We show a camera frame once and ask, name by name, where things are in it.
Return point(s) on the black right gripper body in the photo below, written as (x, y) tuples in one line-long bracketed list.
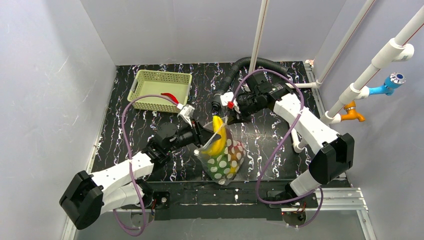
[(240, 108)]

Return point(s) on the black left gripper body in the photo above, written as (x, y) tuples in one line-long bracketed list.
[(200, 134)]

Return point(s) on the yellow fake banana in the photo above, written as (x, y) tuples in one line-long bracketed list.
[(219, 140)]

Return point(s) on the clear zip top bag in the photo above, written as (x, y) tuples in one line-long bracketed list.
[(203, 158)]

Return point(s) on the red fake chili pepper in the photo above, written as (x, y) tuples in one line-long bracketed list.
[(170, 96)]

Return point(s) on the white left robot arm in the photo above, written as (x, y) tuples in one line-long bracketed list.
[(89, 195)]

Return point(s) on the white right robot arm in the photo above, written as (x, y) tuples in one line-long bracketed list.
[(334, 153)]

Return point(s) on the green fake pepper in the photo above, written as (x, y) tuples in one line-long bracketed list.
[(218, 167)]

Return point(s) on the green plastic basket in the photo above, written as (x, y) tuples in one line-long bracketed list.
[(150, 82)]

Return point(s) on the orange tap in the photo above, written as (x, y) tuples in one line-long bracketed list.
[(351, 113)]

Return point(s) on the blue tap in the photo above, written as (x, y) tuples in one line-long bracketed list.
[(392, 82)]

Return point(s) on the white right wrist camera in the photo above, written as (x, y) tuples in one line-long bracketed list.
[(228, 100)]

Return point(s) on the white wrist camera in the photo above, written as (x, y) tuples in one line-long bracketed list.
[(186, 112), (228, 100)]

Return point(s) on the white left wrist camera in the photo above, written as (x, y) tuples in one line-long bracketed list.
[(186, 112)]

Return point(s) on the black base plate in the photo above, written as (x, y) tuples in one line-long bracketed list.
[(209, 200)]

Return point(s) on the aluminium frame rail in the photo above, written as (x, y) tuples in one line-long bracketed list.
[(335, 213)]

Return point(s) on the white PVC pipe frame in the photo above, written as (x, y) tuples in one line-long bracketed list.
[(397, 49)]

